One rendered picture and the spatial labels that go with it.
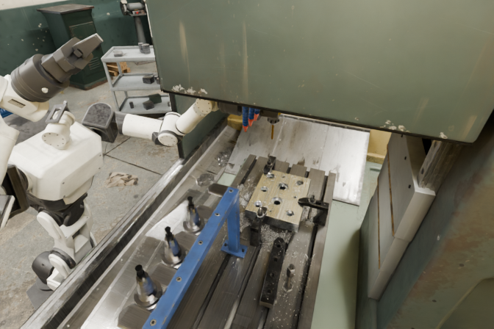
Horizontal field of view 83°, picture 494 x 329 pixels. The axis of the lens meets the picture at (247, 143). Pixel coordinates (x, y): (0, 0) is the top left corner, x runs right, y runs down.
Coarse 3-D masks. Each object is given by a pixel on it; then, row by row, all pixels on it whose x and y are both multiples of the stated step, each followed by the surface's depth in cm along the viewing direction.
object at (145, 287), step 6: (138, 282) 62; (144, 282) 62; (150, 282) 64; (138, 288) 63; (144, 288) 63; (150, 288) 64; (156, 288) 66; (138, 294) 65; (144, 294) 64; (150, 294) 64; (144, 300) 65
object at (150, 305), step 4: (152, 280) 69; (156, 284) 68; (160, 288) 67; (160, 292) 67; (136, 296) 66; (156, 296) 66; (136, 300) 65; (140, 300) 65; (152, 300) 65; (156, 300) 65; (140, 304) 64; (144, 304) 64; (148, 304) 64; (152, 304) 65; (156, 304) 66; (148, 308) 65; (152, 308) 66
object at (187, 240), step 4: (180, 232) 82; (184, 232) 82; (176, 236) 81; (180, 236) 81; (184, 236) 81; (188, 236) 81; (192, 236) 81; (196, 236) 81; (180, 240) 80; (184, 240) 80; (188, 240) 80; (192, 240) 80; (180, 244) 79; (184, 244) 79; (188, 244) 79; (192, 244) 79; (188, 248) 77
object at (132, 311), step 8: (136, 304) 65; (128, 312) 64; (136, 312) 64; (144, 312) 64; (120, 320) 62; (128, 320) 62; (136, 320) 62; (144, 320) 62; (128, 328) 61; (136, 328) 61
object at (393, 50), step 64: (192, 0) 53; (256, 0) 49; (320, 0) 46; (384, 0) 43; (448, 0) 40; (192, 64) 61; (256, 64) 56; (320, 64) 51; (384, 64) 48; (448, 64) 44; (384, 128) 54; (448, 128) 49
